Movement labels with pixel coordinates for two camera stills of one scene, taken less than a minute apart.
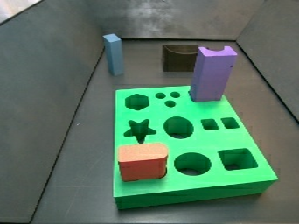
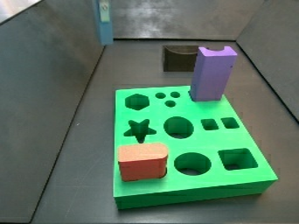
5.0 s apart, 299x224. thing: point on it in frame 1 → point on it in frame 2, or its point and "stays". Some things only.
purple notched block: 209,73 stays
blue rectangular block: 113,48 → 106,26
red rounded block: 142,161 stays
